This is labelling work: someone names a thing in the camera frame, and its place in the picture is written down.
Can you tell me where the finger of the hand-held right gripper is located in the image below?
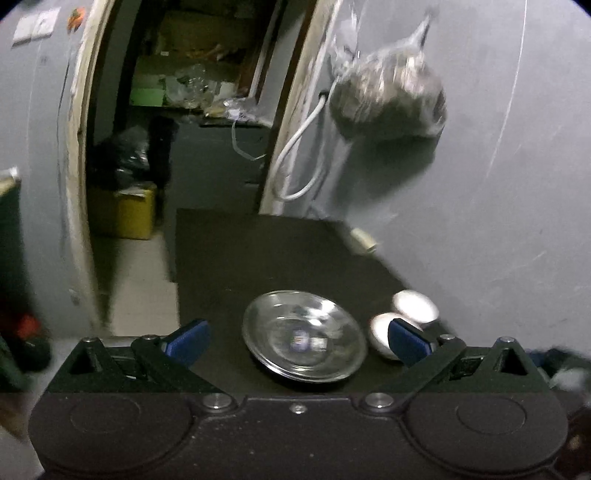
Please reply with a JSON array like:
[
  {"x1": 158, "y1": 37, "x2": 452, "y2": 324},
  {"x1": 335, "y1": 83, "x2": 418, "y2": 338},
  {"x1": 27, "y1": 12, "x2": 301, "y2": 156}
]
[{"x1": 526, "y1": 347, "x2": 591, "y2": 384}]

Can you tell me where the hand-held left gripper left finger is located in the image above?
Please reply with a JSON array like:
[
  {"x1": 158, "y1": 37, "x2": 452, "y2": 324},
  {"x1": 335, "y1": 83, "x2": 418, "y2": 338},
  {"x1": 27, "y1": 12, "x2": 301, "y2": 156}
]
[{"x1": 46, "y1": 318, "x2": 237, "y2": 415}]

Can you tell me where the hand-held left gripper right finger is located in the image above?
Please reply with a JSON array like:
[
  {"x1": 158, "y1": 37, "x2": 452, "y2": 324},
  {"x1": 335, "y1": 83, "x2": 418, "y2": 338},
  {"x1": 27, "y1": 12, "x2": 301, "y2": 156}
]
[{"x1": 362, "y1": 318, "x2": 549, "y2": 412}]

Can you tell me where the white ceramic bowl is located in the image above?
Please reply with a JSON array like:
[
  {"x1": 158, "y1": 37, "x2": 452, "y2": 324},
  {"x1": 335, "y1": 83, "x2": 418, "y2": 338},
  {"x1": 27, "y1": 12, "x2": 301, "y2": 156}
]
[
  {"x1": 368, "y1": 312, "x2": 423, "y2": 361},
  {"x1": 392, "y1": 290, "x2": 439, "y2": 326}
]

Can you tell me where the large steel plate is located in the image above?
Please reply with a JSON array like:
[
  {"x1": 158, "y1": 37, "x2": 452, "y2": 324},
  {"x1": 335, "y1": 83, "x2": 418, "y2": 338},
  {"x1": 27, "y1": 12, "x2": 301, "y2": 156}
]
[{"x1": 241, "y1": 290, "x2": 369, "y2": 384}]

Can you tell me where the small white roll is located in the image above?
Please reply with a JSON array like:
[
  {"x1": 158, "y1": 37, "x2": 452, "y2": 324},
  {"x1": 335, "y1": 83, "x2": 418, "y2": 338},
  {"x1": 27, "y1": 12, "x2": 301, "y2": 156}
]
[{"x1": 351, "y1": 227, "x2": 378, "y2": 254}]

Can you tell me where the red and black object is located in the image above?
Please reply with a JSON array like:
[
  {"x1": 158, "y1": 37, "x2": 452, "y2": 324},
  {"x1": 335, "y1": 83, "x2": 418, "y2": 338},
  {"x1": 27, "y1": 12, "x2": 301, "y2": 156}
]
[{"x1": 11, "y1": 314, "x2": 51, "y2": 372}]

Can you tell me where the dark grey cabinet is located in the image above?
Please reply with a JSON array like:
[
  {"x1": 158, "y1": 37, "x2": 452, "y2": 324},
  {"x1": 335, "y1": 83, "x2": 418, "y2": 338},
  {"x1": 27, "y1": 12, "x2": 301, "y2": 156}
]
[{"x1": 166, "y1": 117, "x2": 278, "y2": 217}]

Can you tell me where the dark green cabinet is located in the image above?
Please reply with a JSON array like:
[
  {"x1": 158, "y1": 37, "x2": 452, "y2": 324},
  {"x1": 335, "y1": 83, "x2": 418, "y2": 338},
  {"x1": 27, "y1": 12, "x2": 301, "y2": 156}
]
[{"x1": 0, "y1": 167, "x2": 47, "y2": 393}]

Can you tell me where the clear plastic bag of dried goods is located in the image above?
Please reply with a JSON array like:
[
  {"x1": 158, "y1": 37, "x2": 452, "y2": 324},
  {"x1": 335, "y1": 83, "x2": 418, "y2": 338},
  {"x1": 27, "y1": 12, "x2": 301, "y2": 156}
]
[{"x1": 329, "y1": 9, "x2": 448, "y2": 141}]

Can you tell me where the cluttered storage shelf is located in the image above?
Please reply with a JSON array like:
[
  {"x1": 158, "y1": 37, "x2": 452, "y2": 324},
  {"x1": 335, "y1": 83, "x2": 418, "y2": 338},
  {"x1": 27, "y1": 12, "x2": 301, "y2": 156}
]
[{"x1": 129, "y1": 0, "x2": 278, "y2": 127}]

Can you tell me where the thin white cable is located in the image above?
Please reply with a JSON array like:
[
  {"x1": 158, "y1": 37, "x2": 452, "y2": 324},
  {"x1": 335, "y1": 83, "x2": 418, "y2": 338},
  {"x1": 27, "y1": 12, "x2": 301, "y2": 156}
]
[{"x1": 231, "y1": 117, "x2": 267, "y2": 162}]

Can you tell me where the white hose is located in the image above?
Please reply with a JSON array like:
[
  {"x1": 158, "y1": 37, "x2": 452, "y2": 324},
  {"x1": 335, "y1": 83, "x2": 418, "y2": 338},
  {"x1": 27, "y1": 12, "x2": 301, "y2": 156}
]
[{"x1": 272, "y1": 90, "x2": 329, "y2": 201}]

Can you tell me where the wooden door frame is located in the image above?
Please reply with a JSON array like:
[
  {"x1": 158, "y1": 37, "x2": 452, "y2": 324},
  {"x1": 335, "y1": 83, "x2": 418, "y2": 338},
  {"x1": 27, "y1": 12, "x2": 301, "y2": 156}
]
[{"x1": 58, "y1": 0, "x2": 345, "y2": 333}]

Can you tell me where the wall switch plate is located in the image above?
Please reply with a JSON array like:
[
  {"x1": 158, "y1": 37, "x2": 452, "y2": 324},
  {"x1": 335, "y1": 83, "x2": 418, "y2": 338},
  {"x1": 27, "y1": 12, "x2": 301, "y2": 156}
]
[{"x1": 11, "y1": 8, "x2": 61, "y2": 47}]

